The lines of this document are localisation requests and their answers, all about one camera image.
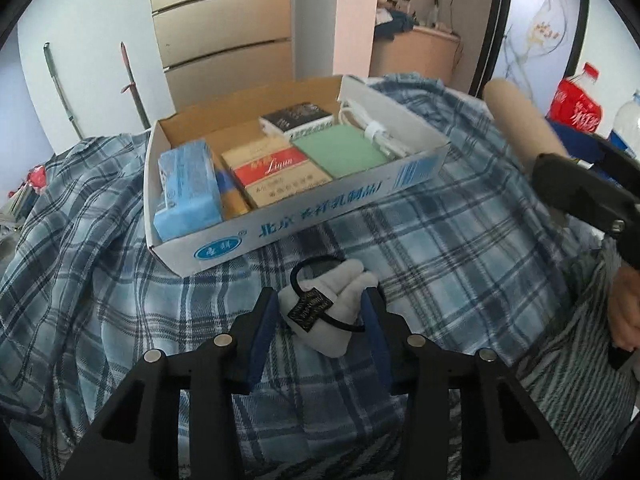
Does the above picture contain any white USB cable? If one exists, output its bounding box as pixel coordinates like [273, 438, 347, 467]
[339, 97, 412, 160]

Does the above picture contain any blue wet wipes pack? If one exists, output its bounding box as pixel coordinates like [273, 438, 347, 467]
[153, 140, 224, 243]

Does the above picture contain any black Face tissue pack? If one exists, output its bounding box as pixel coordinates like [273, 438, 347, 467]
[259, 102, 334, 140]

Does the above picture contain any red beige tissue pack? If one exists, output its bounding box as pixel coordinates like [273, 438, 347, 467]
[221, 136, 332, 209]

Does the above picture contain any person's right hand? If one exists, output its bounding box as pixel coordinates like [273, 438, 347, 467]
[608, 263, 640, 352]

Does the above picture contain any clear water bottle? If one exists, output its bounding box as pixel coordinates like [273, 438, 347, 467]
[610, 90, 640, 158]

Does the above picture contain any red soda bottle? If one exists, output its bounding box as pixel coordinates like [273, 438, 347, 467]
[547, 63, 603, 133]

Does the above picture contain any blue plaid shirt cloth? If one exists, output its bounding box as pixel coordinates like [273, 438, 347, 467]
[1, 76, 603, 479]

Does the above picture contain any grey striped cloth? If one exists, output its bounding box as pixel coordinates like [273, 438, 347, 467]
[248, 240, 638, 479]

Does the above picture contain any black framed glass door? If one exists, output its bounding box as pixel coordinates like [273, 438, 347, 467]
[470, 0, 589, 110]

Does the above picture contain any wooden vanity cabinet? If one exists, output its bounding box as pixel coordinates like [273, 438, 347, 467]
[369, 27, 460, 84]

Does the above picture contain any white cardboard tray box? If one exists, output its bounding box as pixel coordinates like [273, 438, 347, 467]
[143, 76, 449, 278]

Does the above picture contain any green notepad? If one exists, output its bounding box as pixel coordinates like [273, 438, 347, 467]
[293, 125, 388, 179]

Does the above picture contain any dark blue clothes pile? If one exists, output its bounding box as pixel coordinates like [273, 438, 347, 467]
[373, 9, 416, 41]

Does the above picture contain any blue yellow tissue pack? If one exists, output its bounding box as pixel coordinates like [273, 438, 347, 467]
[216, 170, 250, 221]

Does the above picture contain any red plastic bag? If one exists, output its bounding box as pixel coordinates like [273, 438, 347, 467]
[8, 165, 47, 200]

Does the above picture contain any gold three-door refrigerator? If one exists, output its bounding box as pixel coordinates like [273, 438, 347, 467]
[151, 0, 293, 110]

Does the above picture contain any red broom handle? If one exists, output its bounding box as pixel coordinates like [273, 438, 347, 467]
[119, 42, 151, 129]

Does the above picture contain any grey mop handle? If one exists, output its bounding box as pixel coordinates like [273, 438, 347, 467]
[42, 41, 84, 140]

